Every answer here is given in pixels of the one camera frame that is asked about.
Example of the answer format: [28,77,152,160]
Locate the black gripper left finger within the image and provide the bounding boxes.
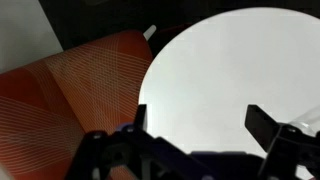
[64,103,214,180]

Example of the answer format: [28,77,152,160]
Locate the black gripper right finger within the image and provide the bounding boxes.
[244,104,320,180]

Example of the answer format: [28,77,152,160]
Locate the orange patterned corner sofa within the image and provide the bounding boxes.
[0,24,158,180]

